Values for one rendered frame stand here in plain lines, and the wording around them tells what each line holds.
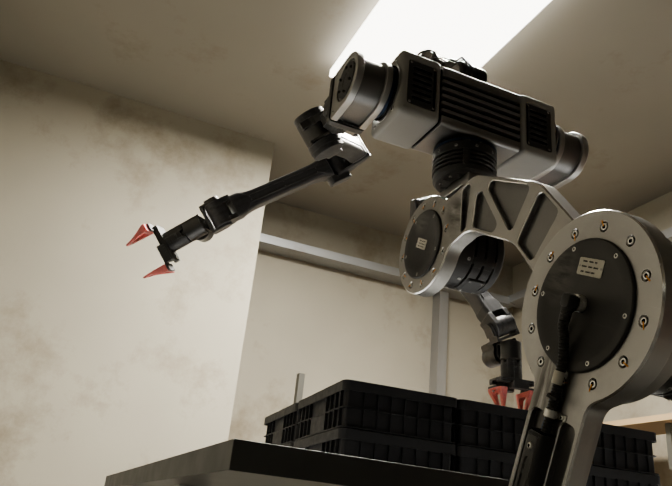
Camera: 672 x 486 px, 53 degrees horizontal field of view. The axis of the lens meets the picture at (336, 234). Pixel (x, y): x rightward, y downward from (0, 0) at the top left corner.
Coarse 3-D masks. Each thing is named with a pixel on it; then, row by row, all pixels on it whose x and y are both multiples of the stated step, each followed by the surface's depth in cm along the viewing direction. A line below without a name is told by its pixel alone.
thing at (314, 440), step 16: (336, 432) 154; (352, 432) 152; (368, 432) 154; (304, 448) 179; (320, 448) 166; (336, 448) 154; (352, 448) 152; (368, 448) 154; (384, 448) 155; (400, 448) 156; (416, 448) 156; (432, 448) 157; (448, 448) 159; (416, 464) 155; (432, 464) 157; (448, 464) 159
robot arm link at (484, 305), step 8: (464, 296) 193; (472, 296) 190; (480, 296) 188; (488, 296) 188; (472, 304) 190; (480, 304) 187; (488, 304) 186; (496, 304) 187; (480, 312) 187; (488, 312) 185; (496, 312) 187; (504, 312) 186; (480, 320) 188; (488, 320) 184; (496, 320) 183; (504, 320) 183; (512, 320) 184; (496, 328) 182; (504, 328) 183; (512, 328) 184
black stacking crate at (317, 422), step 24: (312, 408) 180; (336, 408) 159; (360, 408) 155; (384, 408) 158; (408, 408) 160; (432, 408) 162; (312, 432) 173; (384, 432) 155; (408, 432) 158; (432, 432) 160
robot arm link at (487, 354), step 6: (486, 324) 184; (492, 324) 183; (486, 330) 184; (492, 330) 182; (516, 330) 185; (486, 336) 184; (492, 336) 182; (498, 336) 182; (504, 336) 185; (510, 336) 184; (492, 342) 184; (498, 342) 188; (486, 348) 190; (492, 348) 188; (486, 354) 189; (492, 354) 187; (486, 360) 189; (492, 360) 187; (498, 360) 186; (492, 366) 190
